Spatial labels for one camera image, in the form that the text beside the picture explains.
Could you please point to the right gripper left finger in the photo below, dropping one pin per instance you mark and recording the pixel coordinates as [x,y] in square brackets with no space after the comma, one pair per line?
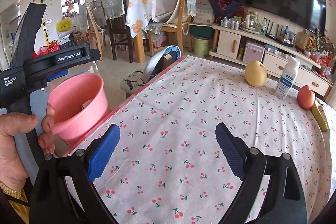
[64,191]

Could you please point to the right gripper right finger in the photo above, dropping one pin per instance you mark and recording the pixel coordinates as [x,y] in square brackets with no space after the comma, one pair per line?
[284,200]

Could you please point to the pink plastic trash bucket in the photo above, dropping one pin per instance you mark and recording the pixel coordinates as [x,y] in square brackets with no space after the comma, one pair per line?
[80,104]

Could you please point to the green trash bin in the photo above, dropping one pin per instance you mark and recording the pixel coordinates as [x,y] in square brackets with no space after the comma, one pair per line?
[201,46]

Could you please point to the person left hand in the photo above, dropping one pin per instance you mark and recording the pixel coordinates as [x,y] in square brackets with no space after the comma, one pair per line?
[15,126]

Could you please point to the red gift bags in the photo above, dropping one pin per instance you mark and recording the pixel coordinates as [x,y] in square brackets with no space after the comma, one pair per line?
[44,50]

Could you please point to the light wooden chair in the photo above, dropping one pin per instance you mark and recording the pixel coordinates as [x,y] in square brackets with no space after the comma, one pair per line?
[95,29]

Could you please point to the dark wooden chair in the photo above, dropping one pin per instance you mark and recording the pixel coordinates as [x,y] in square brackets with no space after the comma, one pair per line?
[119,33]

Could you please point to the yellow banana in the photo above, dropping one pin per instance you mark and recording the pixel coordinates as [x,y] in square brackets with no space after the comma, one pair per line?
[318,117]

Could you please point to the red apple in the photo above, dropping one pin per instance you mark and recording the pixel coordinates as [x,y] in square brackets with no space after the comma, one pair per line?
[306,97]

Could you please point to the white blue milk bottle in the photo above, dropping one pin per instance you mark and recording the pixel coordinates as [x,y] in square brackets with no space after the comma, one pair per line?
[287,78]

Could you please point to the cherry print tablecloth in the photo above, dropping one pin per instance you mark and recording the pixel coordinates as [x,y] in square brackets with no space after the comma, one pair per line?
[168,166]

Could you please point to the dining table with floral cloth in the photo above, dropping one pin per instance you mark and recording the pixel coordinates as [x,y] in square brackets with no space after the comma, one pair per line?
[138,16]

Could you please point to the pink storage box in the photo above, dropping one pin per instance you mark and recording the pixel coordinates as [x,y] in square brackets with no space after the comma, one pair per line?
[254,51]

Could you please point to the wooden chair with cushion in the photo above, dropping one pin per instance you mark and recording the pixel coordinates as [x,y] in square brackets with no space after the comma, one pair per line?
[177,24]

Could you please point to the white tv cabinet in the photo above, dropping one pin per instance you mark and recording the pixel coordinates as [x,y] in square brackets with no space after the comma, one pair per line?
[242,47]

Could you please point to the electric kettle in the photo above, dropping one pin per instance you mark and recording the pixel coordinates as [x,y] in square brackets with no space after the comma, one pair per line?
[251,21]

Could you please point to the dark blue flower bouquet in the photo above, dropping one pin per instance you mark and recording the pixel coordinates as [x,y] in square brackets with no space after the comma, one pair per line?
[227,9]

